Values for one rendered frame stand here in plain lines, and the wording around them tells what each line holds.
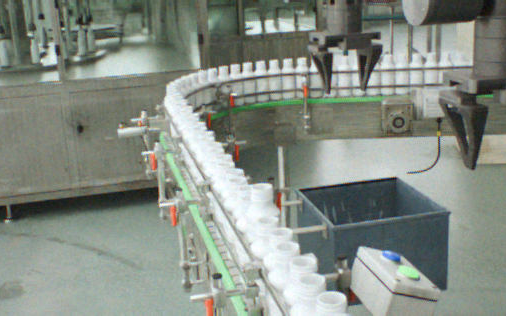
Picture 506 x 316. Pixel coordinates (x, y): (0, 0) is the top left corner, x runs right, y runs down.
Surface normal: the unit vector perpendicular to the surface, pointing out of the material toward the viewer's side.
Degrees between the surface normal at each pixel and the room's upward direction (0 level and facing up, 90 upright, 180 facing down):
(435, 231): 90
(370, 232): 90
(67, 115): 90
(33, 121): 90
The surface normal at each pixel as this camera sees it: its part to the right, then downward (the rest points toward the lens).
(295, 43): 0.24, 0.26
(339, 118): -0.07, 0.28
